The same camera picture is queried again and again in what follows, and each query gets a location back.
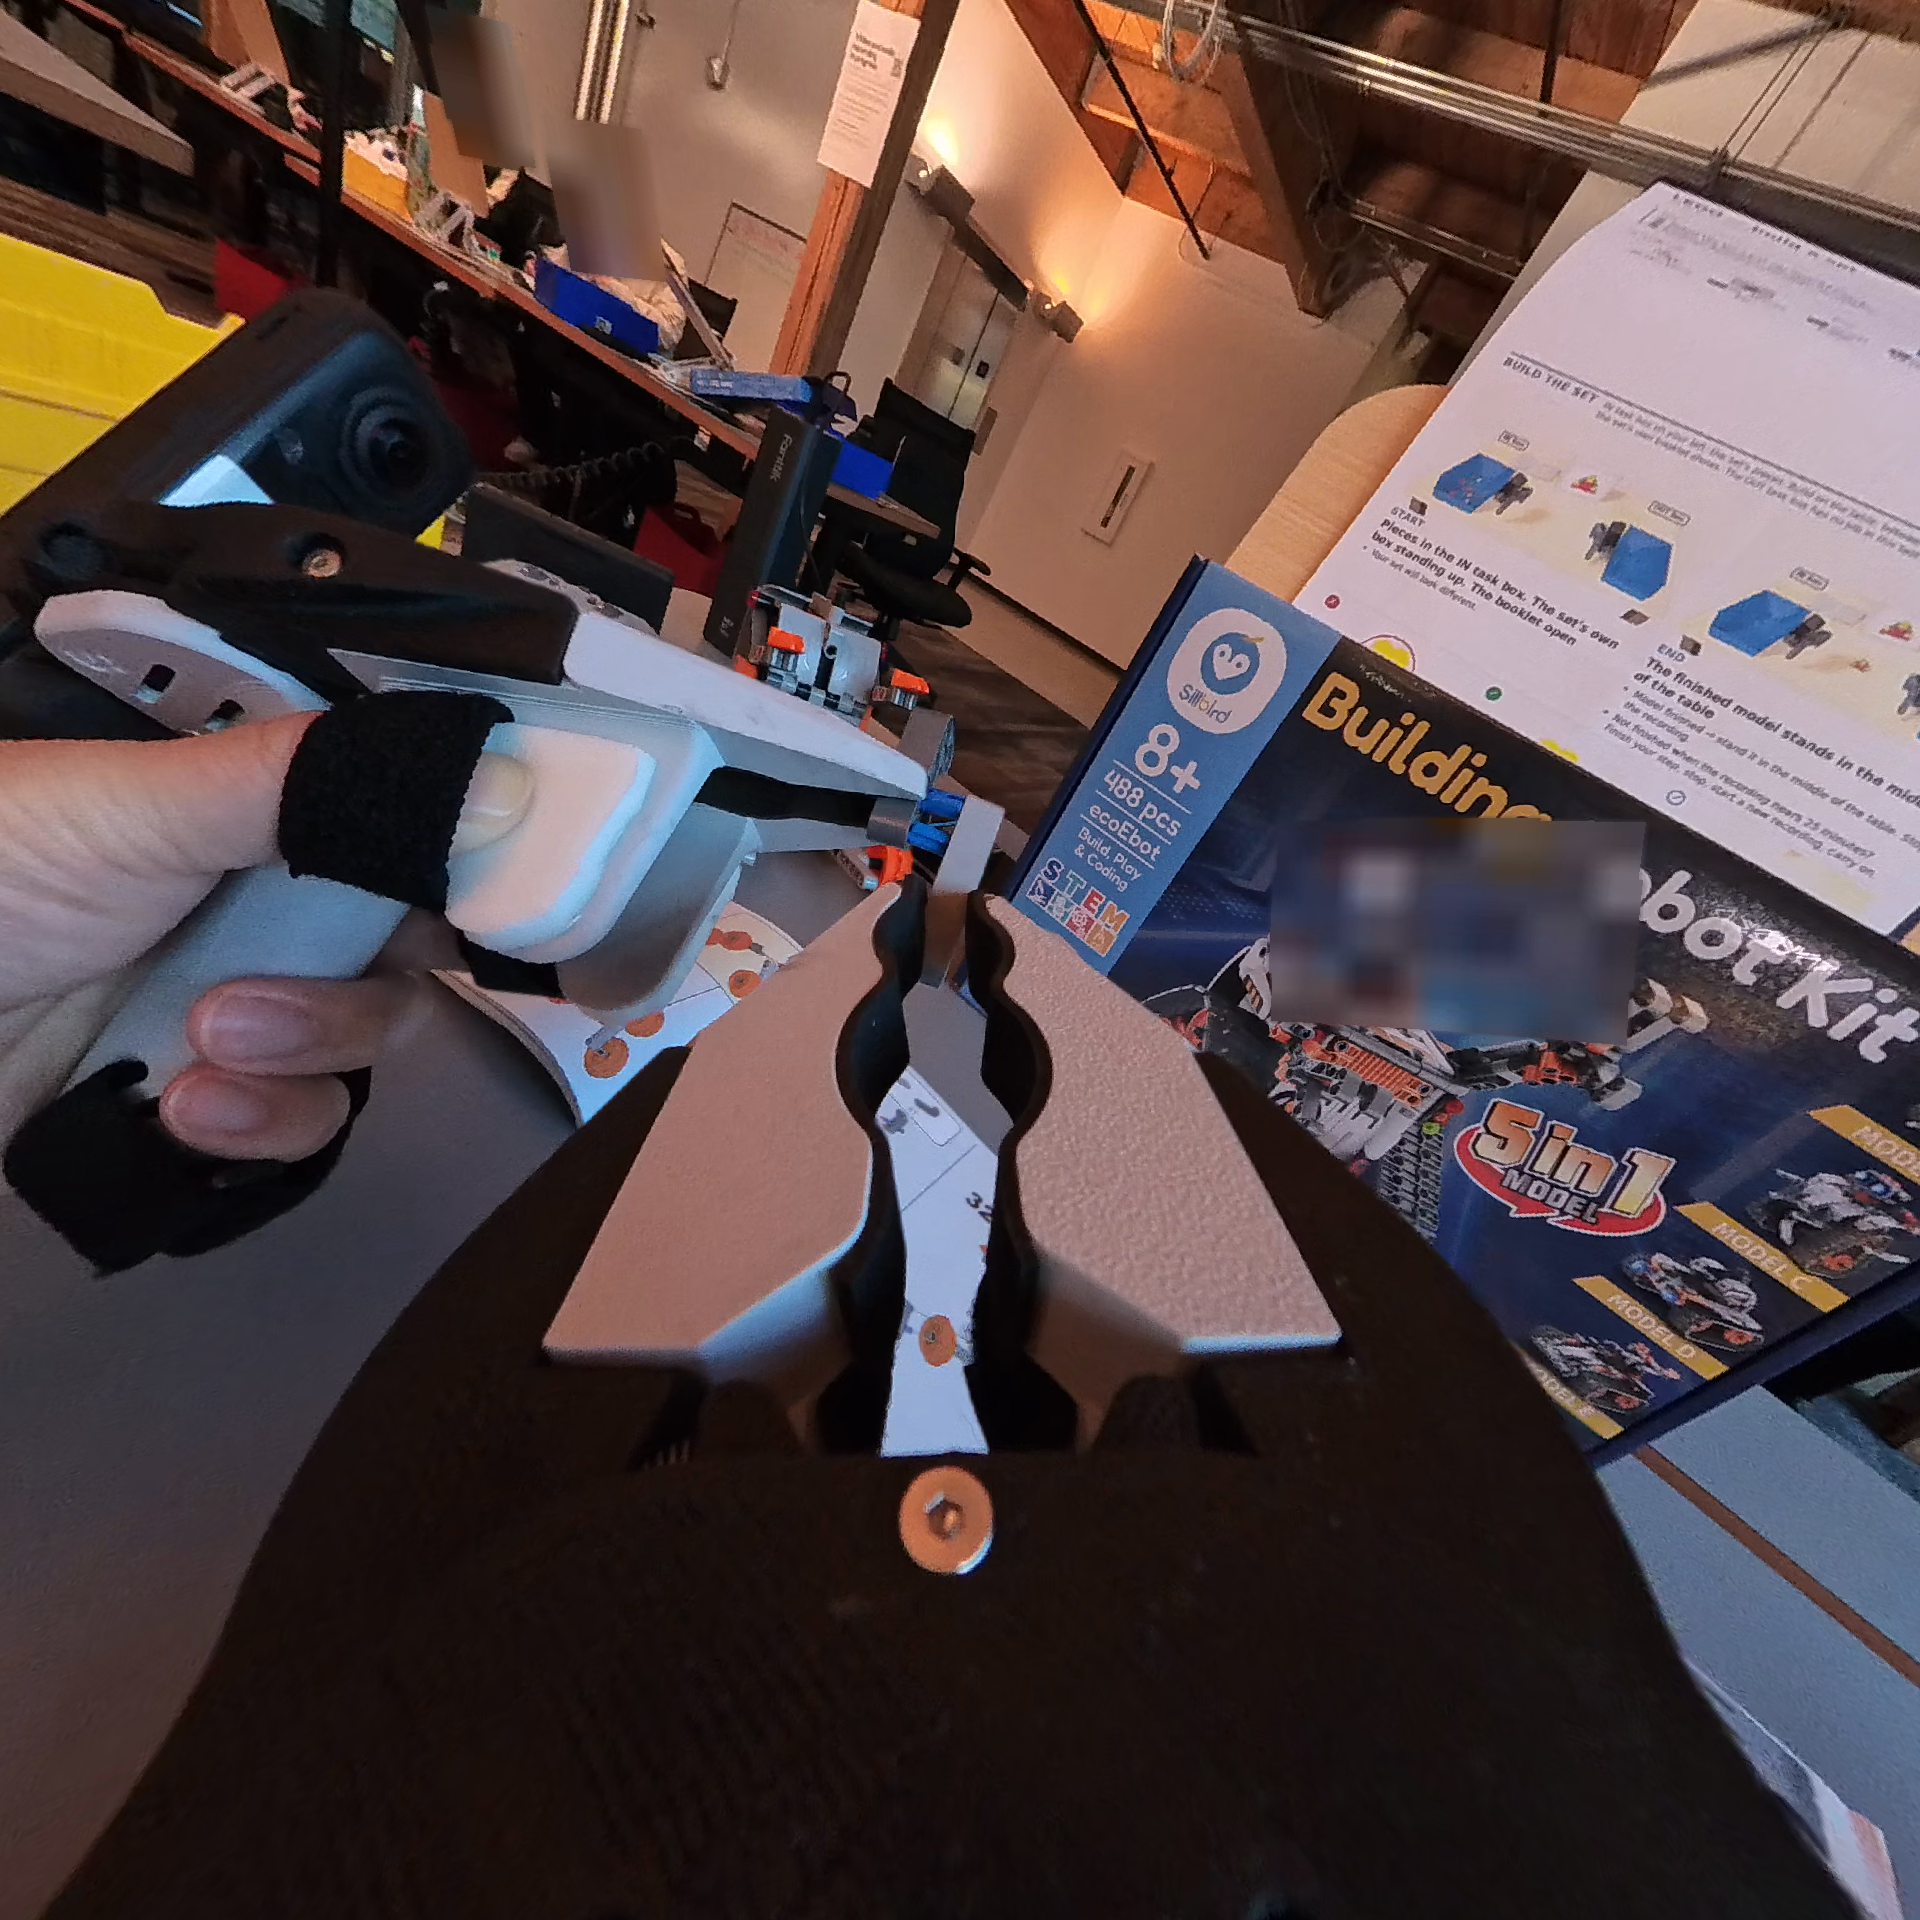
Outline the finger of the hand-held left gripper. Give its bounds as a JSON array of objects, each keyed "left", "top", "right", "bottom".
[
  {"left": 554, "top": 792, "right": 890, "bottom": 1017},
  {"left": 561, "top": 615, "right": 935, "bottom": 823}
]

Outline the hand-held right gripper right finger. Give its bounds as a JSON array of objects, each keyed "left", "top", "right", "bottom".
[{"left": 968, "top": 888, "right": 1345, "bottom": 1450}]

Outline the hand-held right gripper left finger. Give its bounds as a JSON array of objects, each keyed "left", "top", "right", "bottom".
[{"left": 541, "top": 882, "right": 923, "bottom": 1454}]

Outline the grey holed beam with blue pin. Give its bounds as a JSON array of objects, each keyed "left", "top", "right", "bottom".
[{"left": 861, "top": 713, "right": 964, "bottom": 859}]

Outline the short grey toy beam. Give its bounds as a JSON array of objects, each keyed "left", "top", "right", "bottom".
[{"left": 916, "top": 795, "right": 1009, "bottom": 992}]

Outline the grey desk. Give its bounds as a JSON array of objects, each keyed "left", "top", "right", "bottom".
[{"left": 0, "top": 584, "right": 1051, "bottom": 1920}]

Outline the person's left hand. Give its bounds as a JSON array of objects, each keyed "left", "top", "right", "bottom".
[{"left": 0, "top": 708, "right": 540, "bottom": 1170}]

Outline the partly built toy robot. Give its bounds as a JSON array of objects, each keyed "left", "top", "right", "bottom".
[{"left": 743, "top": 584, "right": 926, "bottom": 740}]

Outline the open white instruction booklet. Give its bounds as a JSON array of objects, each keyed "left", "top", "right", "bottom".
[{"left": 450, "top": 899, "right": 1009, "bottom": 1458}]

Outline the black upright device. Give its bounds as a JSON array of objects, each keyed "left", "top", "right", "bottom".
[{"left": 701, "top": 418, "right": 845, "bottom": 664}]

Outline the black flat case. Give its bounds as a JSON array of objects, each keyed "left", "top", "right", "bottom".
[{"left": 463, "top": 482, "right": 679, "bottom": 632}]

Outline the black office chair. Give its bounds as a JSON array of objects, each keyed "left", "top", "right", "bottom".
[{"left": 840, "top": 374, "right": 994, "bottom": 634}]

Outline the yellow plastic bin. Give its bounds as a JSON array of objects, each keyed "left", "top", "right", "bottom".
[{"left": 0, "top": 233, "right": 245, "bottom": 514}]

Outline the long wooden work table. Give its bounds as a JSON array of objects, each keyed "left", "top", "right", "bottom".
[{"left": 59, "top": 0, "right": 941, "bottom": 544}]

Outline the robot kit box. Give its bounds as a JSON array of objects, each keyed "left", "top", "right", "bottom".
[{"left": 1006, "top": 554, "right": 1920, "bottom": 1450}]

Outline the wooden backboard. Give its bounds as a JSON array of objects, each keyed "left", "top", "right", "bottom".
[{"left": 1221, "top": 383, "right": 1451, "bottom": 610}]

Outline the white paper notice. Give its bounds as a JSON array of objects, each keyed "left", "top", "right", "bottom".
[{"left": 818, "top": 0, "right": 924, "bottom": 189}]

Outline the grey table with wooden edge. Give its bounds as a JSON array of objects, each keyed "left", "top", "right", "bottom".
[{"left": 1598, "top": 1379, "right": 1920, "bottom": 1894}]

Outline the white instruction poster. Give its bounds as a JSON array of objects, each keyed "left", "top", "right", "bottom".
[{"left": 1293, "top": 180, "right": 1920, "bottom": 949}]

